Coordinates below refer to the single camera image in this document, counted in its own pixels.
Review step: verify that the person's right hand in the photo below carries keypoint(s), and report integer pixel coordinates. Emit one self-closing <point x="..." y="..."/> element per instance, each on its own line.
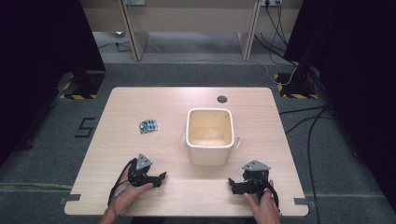
<point x="266" y="208"/>

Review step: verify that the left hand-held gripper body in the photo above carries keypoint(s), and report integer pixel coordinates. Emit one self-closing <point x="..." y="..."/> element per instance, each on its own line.
<point x="141" y="174"/>

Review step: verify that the grey power strip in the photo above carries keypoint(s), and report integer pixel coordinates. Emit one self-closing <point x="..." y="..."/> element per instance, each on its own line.
<point x="134" y="2"/>

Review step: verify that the white wall socket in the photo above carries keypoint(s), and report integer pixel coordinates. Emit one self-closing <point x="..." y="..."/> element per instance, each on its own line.
<point x="271" y="2"/>

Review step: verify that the person's left hand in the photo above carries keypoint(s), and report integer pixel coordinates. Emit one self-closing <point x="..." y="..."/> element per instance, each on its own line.
<point x="126" y="196"/>

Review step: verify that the green pill blister pack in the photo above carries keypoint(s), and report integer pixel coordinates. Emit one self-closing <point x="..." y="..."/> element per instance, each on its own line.
<point x="148" y="126"/>

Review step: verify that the black curtain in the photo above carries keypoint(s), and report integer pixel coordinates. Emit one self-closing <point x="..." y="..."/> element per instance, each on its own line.
<point x="40" y="68"/>
<point x="358" y="77"/>

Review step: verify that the black striped-edge stand base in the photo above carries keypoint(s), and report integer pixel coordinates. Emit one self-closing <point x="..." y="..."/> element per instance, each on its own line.
<point x="295" y="88"/>
<point x="84" y="85"/>

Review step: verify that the white square plastic bin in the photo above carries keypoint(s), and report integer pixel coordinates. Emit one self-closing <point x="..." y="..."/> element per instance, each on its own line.
<point x="210" y="137"/>

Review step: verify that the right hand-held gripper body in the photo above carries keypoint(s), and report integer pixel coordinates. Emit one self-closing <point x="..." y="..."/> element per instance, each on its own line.
<point x="257" y="179"/>

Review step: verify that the white power adapter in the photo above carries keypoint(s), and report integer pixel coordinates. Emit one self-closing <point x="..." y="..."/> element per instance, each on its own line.
<point x="118" y="33"/>

